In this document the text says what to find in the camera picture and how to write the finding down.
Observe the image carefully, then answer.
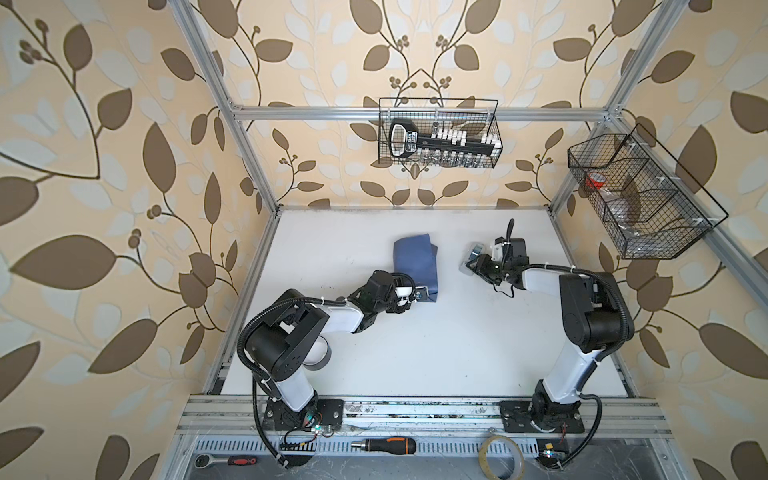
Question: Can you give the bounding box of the light blue wrapping paper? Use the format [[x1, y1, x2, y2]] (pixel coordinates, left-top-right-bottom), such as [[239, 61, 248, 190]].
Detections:
[[393, 234, 439, 303]]

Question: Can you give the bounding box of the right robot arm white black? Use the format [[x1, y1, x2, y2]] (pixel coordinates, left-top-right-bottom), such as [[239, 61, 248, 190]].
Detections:
[[463, 238, 634, 430]]

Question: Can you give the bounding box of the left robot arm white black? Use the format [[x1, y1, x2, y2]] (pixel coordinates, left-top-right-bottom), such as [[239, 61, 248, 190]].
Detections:
[[236, 270, 428, 413]]

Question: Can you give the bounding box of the grey tape dispenser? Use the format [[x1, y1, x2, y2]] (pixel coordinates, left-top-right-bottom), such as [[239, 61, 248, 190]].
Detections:
[[459, 242, 485, 276]]

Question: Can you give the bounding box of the black orange screwdriver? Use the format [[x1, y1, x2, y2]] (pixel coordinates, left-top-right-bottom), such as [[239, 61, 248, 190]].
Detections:
[[351, 437, 417, 456]]

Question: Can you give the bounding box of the clear tape roll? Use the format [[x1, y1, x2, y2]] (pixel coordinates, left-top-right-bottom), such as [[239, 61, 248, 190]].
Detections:
[[478, 435, 525, 480]]

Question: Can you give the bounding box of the grey duct tape roll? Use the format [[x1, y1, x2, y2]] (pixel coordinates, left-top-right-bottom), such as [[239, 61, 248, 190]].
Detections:
[[302, 335, 332, 371]]

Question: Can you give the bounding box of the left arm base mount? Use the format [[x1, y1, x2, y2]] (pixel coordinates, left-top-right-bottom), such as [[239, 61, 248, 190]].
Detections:
[[265, 398, 345, 431]]

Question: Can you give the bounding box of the black socket set rail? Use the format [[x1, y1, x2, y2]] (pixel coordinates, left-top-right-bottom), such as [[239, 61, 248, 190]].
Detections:
[[383, 119, 503, 162]]

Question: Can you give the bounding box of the back wire basket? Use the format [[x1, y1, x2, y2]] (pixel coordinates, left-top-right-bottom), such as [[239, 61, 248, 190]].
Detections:
[[378, 96, 503, 169]]

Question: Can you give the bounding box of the wire basket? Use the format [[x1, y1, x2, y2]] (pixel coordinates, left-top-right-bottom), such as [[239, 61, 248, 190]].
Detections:
[[568, 124, 729, 260], [378, 96, 503, 169]]

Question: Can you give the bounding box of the right wire basket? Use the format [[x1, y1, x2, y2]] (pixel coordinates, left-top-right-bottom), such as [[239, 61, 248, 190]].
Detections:
[[568, 124, 729, 260]]

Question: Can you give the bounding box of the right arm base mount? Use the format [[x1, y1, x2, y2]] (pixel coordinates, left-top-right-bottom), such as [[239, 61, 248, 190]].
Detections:
[[499, 399, 586, 435]]

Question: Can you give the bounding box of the red handled ratchet wrench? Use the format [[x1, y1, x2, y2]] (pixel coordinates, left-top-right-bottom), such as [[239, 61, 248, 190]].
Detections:
[[193, 454, 258, 469]]

